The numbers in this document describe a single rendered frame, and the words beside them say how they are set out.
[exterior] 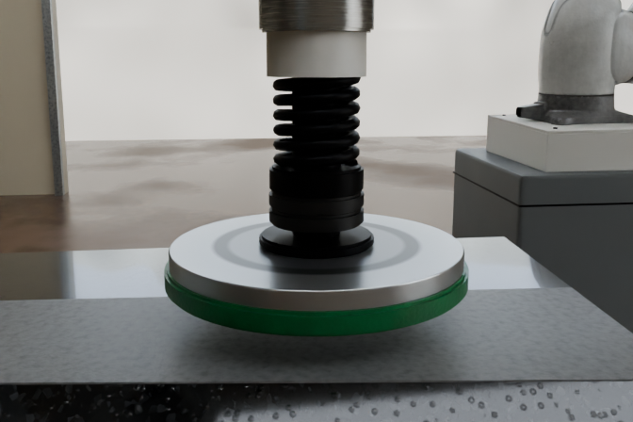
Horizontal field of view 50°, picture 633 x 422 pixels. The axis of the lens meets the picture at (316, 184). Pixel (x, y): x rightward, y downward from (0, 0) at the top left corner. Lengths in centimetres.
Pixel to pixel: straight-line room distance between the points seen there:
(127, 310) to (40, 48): 499
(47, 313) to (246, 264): 18
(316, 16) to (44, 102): 509
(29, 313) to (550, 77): 119
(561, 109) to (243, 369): 117
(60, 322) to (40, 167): 504
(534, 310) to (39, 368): 35
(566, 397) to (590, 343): 7
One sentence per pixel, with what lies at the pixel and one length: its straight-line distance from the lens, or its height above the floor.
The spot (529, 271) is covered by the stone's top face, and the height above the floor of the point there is 82.
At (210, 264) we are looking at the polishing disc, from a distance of 45.
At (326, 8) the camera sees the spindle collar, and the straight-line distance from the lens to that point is 44.
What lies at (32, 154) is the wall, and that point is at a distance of 556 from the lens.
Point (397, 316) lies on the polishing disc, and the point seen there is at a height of 86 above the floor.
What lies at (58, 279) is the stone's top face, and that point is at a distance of 64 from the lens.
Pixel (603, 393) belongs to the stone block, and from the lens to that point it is 45.
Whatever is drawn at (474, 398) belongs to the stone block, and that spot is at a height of 81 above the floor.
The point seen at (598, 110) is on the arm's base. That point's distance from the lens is 152.
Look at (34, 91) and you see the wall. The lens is 551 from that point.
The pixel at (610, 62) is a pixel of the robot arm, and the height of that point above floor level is 101.
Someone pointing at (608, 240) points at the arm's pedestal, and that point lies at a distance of 144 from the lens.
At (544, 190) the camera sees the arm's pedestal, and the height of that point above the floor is 77.
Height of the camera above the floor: 101
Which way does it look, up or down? 10 degrees down
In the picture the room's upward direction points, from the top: straight up
